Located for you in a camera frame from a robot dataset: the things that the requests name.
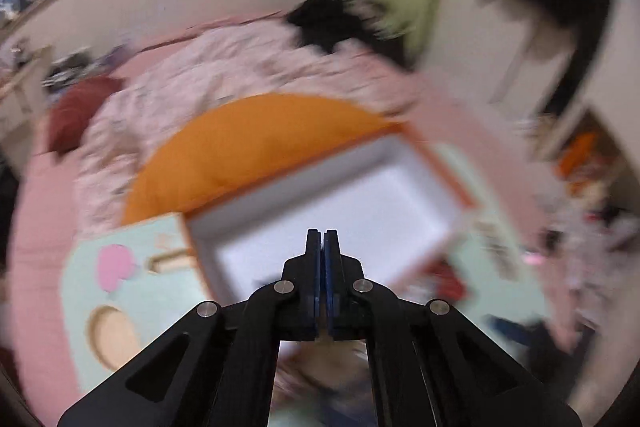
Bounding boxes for dark red pillow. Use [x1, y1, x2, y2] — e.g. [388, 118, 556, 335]
[47, 77, 124, 155]

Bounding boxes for floral blanket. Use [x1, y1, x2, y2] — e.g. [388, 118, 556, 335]
[75, 24, 426, 228]

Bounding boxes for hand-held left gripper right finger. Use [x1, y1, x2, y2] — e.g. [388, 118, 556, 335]
[324, 229, 581, 427]

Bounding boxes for pink bed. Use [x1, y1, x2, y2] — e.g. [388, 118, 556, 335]
[7, 22, 576, 358]

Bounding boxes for orange cushion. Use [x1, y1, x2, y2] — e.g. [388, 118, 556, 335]
[122, 94, 401, 225]

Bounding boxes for orange gradient cardboard box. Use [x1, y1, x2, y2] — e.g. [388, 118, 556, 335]
[182, 122, 478, 308]

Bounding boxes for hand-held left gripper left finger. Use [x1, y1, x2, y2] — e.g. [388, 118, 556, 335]
[57, 229, 321, 427]

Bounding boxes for black clothes pile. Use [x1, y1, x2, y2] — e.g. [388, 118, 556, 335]
[287, 0, 416, 68]

